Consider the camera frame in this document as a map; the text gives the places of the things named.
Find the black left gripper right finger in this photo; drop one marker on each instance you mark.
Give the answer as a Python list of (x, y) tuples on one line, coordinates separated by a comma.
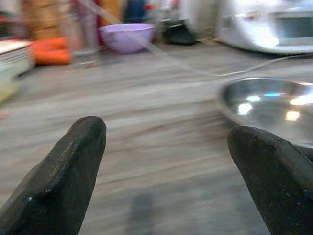
[(276, 176)]

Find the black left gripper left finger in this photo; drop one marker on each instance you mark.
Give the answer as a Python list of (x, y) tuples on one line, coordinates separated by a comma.
[(61, 176)]

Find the stainless steel plate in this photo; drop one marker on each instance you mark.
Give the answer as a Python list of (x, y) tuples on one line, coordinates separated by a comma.
[(269, 105)]

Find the orange cushion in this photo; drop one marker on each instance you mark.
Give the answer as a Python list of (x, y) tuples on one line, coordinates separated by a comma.
[(51, 50)]

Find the stack of white books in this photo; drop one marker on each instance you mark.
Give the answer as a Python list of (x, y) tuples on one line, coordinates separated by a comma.
[(13, 57)]

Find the white microwave oven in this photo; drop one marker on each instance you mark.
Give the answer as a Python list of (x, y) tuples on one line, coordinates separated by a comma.
[(293, 27)]

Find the white rice cooker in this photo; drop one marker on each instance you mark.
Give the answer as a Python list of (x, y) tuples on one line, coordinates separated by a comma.
[(247, 27)]

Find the purple plastic bowl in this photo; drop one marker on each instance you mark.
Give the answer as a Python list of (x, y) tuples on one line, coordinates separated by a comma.
[(128, 36)]

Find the clear plastic tube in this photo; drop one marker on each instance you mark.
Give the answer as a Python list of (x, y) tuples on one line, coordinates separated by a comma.
[(171, 58)]

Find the black box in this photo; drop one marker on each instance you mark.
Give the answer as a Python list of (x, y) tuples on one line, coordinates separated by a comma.
[(177, 31)]

